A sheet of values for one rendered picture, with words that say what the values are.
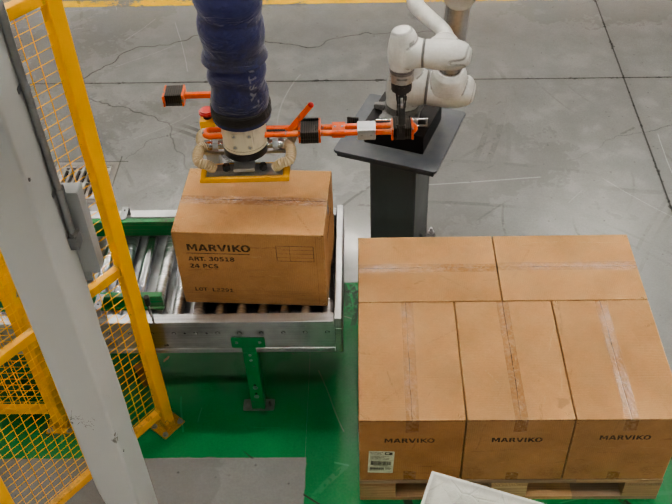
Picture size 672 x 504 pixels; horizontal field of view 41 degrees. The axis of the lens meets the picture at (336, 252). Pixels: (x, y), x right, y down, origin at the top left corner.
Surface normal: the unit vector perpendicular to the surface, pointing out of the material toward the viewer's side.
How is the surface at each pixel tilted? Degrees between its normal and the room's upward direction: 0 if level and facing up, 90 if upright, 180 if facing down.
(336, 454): 0
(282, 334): 90
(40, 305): 90
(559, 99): 0
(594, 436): 90
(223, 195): 0
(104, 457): 90
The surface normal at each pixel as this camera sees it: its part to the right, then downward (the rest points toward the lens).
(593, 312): -0.04, -0.73
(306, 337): -0.02, 0.69
